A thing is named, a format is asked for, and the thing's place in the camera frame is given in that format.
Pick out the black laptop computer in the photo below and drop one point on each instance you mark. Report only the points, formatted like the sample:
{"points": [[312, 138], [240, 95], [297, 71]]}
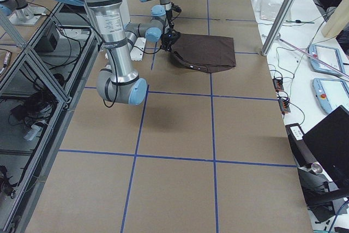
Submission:
{"points": [[328, 142]]}

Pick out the far blue teach pendant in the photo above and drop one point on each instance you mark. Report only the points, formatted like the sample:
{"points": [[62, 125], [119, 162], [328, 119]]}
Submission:
{"points": [[329, 55]]}

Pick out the near blue teach pendant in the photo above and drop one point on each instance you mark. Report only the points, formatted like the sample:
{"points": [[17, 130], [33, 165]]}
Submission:
{"points": [[330, 93]]}

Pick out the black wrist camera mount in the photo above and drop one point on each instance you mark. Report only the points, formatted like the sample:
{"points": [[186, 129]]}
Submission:
{"points": [[173, 36], [176, 8]]}

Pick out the black monitor stand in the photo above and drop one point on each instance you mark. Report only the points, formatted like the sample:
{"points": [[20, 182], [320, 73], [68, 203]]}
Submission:
{"points": [[312, 178]]}

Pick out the clear plastic bag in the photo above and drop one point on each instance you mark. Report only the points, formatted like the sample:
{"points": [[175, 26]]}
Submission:
{"points": [[269, 10]]}

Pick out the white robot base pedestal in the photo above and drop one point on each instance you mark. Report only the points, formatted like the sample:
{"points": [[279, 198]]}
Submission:
{"points": [[115, 23]]}

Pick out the orange electronics board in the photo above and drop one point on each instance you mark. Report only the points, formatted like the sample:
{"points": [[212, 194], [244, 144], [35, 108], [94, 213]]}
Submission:
{"points": [[282, 95]]}

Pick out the aluminium frame rack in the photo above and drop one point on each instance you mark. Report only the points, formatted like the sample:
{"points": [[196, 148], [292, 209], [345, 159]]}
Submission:
{"points": [[39, 92]]}

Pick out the blue teach pendant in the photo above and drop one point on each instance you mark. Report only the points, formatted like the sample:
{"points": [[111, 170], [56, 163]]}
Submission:
{"points": [[329, 55], [330, 93]]}

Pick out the aluminium frame post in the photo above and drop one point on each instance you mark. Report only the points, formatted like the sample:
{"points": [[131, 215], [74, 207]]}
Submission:
{"points": [[276, 27]]}

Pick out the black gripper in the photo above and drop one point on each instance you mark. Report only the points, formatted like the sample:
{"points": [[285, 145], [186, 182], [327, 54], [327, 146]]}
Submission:
{"points": [[168, 15], [167, 40]]}

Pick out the dark brown t-shirt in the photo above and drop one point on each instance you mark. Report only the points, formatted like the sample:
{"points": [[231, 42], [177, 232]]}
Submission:
{"points": [[205, 53]]}

